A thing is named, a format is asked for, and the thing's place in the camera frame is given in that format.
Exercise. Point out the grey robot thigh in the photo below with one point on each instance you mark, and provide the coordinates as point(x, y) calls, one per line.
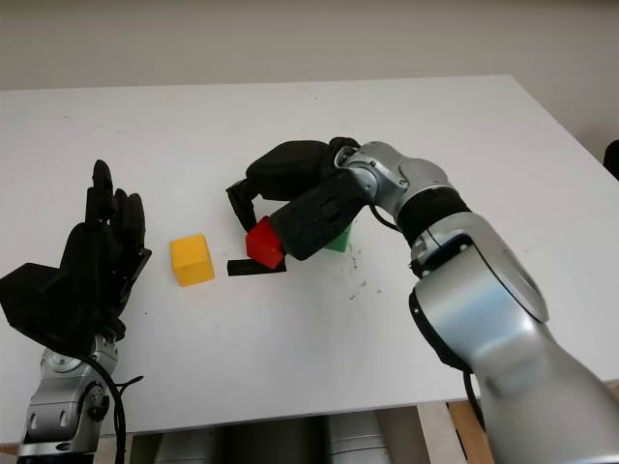
point(186, 449)
point(355, 442)

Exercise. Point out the white table leg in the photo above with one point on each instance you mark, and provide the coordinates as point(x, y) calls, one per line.
point(435, 435)

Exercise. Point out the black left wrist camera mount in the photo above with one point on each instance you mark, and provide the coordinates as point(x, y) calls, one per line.
point(38, 299)

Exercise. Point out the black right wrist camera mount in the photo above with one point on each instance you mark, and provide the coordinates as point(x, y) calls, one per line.
point(314, 217)

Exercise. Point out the black tape strip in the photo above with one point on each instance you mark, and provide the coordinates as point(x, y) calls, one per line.
point(239, 268)

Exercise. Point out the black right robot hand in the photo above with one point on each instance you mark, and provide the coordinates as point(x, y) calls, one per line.
point(295, 166)

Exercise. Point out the red wooden block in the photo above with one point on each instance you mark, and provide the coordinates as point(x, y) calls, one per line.
point(261, 246)

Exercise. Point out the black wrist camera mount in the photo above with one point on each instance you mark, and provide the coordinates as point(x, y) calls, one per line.
point(38, 299)
point(314, 217)

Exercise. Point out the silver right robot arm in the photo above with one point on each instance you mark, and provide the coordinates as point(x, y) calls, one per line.
point(483, 290)

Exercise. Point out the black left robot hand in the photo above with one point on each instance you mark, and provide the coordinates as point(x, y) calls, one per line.
point(92, 246)

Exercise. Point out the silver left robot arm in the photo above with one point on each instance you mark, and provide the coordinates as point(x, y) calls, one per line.
point(58, 406)

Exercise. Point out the black round object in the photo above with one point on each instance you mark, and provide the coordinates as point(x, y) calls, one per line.
point(612, 159)

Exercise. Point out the yellow wooden block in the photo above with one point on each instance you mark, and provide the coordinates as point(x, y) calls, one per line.
point(191, 261)

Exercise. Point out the green wooden block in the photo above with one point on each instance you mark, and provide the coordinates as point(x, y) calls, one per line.
point(341, 244)

